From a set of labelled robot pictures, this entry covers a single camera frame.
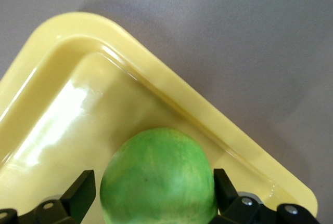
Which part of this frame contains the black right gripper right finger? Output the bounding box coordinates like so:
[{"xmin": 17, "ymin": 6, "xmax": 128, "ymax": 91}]
[{"xmin": 209, "ymin": 168, "xmax": 321, "ymax": 224}]

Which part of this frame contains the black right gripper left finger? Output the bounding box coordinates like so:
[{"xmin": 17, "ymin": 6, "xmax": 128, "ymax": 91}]
[{"xmin": 0, "ymin": 169, "xmax": 97, "ymax": 224}]

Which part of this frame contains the green apple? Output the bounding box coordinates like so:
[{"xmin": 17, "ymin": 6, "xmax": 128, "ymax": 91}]
[{"xmin": 99, "ymin": 127, "xmax": 218, "ymax": 224}]

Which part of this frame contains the yellow plastic tray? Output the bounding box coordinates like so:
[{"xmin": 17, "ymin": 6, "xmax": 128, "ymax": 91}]
[{"xmin": 0, "ymin": 11, "xmax": 319, "ymax": 224}]

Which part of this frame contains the brown table mat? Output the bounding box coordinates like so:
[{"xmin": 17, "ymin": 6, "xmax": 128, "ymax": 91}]
[{"xmin": 0, "ymin": 0, "xmax": 333, "ymax": 224}]

